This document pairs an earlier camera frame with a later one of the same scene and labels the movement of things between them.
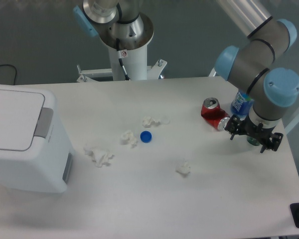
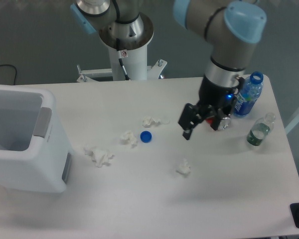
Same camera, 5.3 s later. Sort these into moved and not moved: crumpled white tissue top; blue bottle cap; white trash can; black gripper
Moved: black gripper
Not moved: blue bottle cap; crumpled white tissue top; white trash can
